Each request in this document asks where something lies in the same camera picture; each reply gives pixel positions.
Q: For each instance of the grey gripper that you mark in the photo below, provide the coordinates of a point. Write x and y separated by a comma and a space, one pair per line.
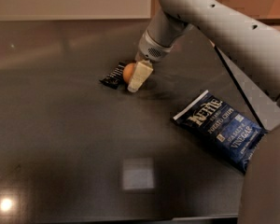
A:
151, 50

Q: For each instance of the orange fruit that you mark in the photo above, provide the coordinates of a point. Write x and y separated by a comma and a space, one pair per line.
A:
128, 72

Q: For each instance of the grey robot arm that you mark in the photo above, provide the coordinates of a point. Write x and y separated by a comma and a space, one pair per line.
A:
252, 51

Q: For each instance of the black snack bar wrapper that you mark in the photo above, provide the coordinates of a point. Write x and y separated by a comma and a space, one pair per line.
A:
115, 78

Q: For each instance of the blue Kettle chips bag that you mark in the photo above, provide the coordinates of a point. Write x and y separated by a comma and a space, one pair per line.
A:
225, 128

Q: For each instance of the grey side table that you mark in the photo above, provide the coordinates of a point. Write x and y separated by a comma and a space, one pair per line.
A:
265, 112

